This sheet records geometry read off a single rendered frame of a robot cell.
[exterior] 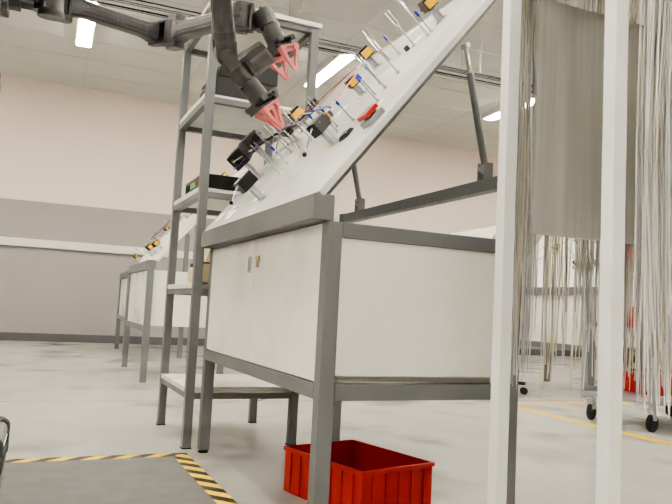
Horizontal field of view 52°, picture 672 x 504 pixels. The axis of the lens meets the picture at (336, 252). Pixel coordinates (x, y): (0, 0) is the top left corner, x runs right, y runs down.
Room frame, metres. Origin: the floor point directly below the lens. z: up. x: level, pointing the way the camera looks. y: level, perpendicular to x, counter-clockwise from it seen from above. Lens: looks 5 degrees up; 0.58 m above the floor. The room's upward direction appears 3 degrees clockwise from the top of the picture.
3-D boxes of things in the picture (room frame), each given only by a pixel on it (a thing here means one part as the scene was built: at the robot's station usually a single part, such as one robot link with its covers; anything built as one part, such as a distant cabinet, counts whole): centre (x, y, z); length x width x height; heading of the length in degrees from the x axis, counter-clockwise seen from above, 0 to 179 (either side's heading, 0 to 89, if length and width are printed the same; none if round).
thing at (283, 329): (1.97, 0.15, 0.60); 0.55 x 0.03 x 0.39; 24
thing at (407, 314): (2.35, -0.02, 0.60); 1.17 x 0.58 x 0.40; 24
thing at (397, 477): (2.18, -0.10, 0.07); 0.39 x 0.29 x 0.14; 38
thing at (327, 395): (2.34, -0.01, 0.40); 1.18 x 0.60 x 0.80; 24
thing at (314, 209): (2.22, 0.28, 0.83); 1.18 x 0.05 x 0.06; 24
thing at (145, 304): (5.58, 1.23, 0.83); 1.18 x 0.72 x 1.65; 23
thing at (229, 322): (2.48, 0.37, 0.60); 0.55 x 0.02 x 0.39; 24
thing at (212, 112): (3.15, 0.47, 0.92); 0.61 x 0.50 x 1.85; 24
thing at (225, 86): (3.04, 0.48, 1.56); 0.30 x 0.23 x 0.19; 116
